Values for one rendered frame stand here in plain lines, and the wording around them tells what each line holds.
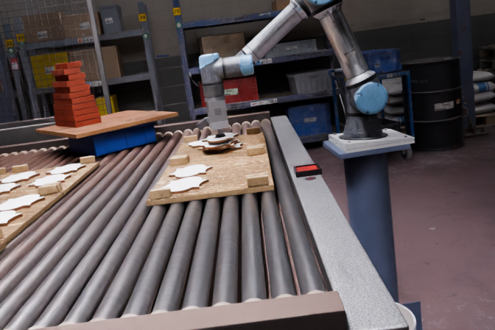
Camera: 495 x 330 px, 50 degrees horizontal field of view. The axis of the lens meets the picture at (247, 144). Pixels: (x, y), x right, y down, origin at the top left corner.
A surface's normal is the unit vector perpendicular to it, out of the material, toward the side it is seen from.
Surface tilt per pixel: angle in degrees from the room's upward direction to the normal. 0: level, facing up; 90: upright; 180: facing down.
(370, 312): 0
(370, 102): 95
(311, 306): 0
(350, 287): 0
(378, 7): 90
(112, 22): 90
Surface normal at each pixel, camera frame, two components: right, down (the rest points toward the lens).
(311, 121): 0.03, 0.19
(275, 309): -0.13, -0.97
